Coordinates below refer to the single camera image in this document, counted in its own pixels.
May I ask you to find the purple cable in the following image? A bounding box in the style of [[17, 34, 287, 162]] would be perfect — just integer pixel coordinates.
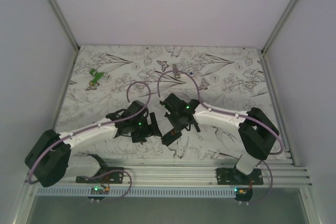
[[156, 69, 285, 206], [27, 81, 152, 204]]

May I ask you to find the aluminium front rail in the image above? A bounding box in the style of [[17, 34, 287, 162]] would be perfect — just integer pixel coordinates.
[[25, 163, 313, 187]]

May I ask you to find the black handled hammer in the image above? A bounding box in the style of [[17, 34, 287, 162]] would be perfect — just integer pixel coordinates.
[[190, 119, 201, 133]]

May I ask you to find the grey metal bracket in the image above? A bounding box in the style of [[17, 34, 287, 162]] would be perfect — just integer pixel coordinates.
[[172, 64, 181, 79]]

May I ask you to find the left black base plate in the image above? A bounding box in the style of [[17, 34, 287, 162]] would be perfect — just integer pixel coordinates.
[[76, 167, 124, 184]]

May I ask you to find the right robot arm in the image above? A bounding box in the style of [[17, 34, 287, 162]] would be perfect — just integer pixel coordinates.
[[160, 93, 279, 185]]

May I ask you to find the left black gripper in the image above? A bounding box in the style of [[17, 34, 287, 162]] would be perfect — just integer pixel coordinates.
[[130, 112, 162, 143]]

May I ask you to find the floral patterned table mat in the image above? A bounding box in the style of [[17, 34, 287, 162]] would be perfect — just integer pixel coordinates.
[[56, 45, 276, 160]]

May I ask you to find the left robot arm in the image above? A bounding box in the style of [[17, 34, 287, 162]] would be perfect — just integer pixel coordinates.
[[25, 101, 162, 187]]

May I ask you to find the left small circuit board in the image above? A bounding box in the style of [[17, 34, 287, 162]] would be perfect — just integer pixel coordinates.
[[88, 186, 109, 202]]

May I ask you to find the small circuit board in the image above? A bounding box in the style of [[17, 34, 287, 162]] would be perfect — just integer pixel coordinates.
[[234, 188, 253, 202], [88, 186, 109, 202]]

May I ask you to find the green plastic connector part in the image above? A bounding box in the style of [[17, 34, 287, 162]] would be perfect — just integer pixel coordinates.
[[89, 69, 104, 86]]

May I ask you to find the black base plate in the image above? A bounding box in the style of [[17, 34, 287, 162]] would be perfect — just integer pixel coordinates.
[[215, 168, 264, 186], [76, 167, 124, 184]]

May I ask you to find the black fuse box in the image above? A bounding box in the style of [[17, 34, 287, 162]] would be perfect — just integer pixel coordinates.
[[161, 129, 182, 146]]

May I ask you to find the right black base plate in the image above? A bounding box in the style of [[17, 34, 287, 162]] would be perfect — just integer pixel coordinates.
[[215, 168, 264, 186]]

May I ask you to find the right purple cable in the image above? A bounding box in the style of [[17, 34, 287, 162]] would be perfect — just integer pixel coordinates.
[[156, 69, 285, 206]]

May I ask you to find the white slotted cable duct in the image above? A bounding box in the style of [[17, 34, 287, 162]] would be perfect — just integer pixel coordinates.
[[36, 186, 235, 198]]

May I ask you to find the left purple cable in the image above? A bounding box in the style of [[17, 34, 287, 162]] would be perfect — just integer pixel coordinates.
[[27, 81, 152, 204]]

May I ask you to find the right small circuit board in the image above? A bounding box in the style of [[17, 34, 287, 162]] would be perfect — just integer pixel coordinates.
[[234, 188, 253, 202]]

